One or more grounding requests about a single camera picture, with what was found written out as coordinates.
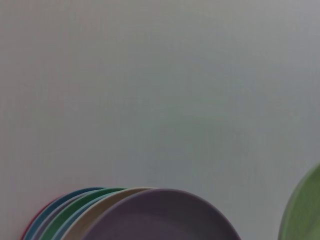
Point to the light green plate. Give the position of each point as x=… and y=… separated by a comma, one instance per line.
x=305, y=207

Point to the lavender plate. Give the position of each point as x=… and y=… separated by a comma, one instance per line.
x=162, y=217

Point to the dark green plate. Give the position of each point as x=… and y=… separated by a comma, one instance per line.
x=85, y=198

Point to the teal blue plate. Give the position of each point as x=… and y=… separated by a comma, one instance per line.
x=75, y=192

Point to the beige plate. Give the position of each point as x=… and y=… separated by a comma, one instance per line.
x=95, y=212

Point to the light blue plate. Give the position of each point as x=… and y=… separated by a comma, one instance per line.
x=71, y=220

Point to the grey purple plate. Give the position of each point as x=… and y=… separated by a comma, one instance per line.
x=53, y=211

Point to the maroon red plate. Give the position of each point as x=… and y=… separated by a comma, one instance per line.
x=32, y=215

